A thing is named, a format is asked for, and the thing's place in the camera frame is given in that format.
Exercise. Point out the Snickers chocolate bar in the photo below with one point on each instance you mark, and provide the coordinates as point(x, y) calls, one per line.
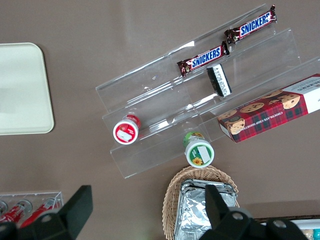
point(251, 25)
point(203, 58)

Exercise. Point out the red tartan cookie box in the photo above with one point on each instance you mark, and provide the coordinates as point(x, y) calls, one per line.
point(270, 112)

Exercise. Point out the small black white box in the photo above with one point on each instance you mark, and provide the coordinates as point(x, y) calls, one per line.
point(220, 80)

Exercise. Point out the oval light wicker basket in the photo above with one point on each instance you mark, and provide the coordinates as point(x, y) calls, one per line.
point(171, 200)

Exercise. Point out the clear acrylic bottle rack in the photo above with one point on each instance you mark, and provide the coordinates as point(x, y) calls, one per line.
point(37, 195)

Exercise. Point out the aluminium foil tray stack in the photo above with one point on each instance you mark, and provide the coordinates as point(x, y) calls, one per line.
point(192, 212)

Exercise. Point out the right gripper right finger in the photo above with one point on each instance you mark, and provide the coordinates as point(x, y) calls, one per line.
point(237, 227)

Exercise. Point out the red lidded yogurt cup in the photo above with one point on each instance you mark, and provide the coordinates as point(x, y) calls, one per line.
point(125, 131)

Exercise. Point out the clear acrylic stepped stand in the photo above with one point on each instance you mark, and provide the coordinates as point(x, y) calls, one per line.
point(160, 100)

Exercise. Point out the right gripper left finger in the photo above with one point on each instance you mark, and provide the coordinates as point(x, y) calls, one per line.
point(55, 225)

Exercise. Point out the white rectangular snack tray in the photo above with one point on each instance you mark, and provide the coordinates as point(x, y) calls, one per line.
point(310, 223)

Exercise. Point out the beige plastic tray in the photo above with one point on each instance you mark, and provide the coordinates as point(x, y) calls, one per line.
point(22, 90)

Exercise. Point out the teal snack packet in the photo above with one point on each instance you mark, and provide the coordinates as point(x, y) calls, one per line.
point(317, 235)

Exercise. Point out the green lidded yogurt cup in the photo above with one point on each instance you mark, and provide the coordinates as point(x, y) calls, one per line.
point(199, 152)

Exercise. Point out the clear rice cracker pack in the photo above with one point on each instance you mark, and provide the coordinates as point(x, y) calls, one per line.
point(308, 233)

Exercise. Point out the red cola bottle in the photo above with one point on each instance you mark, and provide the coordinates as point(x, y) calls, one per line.
point(37, 212)
point(13, 212)

